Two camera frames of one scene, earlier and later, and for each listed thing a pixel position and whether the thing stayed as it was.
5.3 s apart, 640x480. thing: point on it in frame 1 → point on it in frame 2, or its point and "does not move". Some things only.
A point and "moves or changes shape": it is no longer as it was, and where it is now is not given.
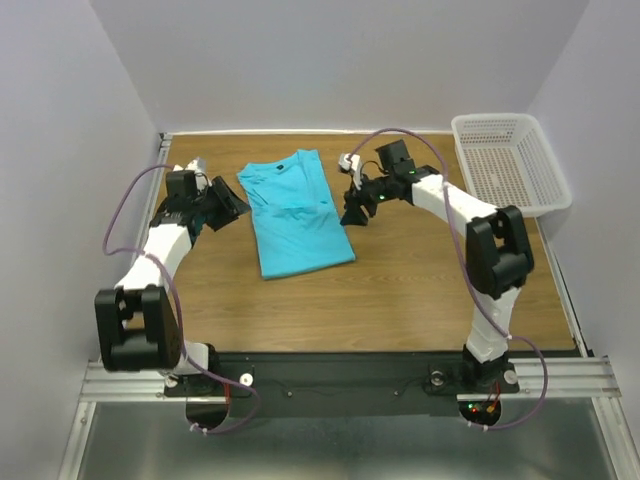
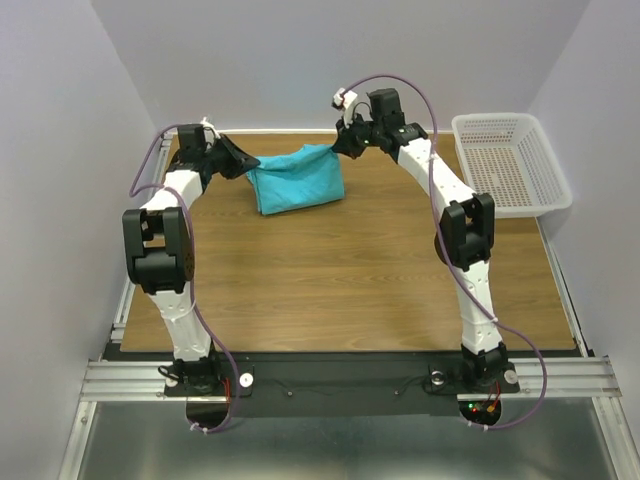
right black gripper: x=361 y=195 → x=347 y=141
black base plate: x=341 y=384 does not move
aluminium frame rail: x=100 y=386 does not move
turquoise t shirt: x=297 y=227 moves or changes shape
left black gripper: x=216 y=198 → x=226 y=158
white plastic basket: x=506 y=162 does not move
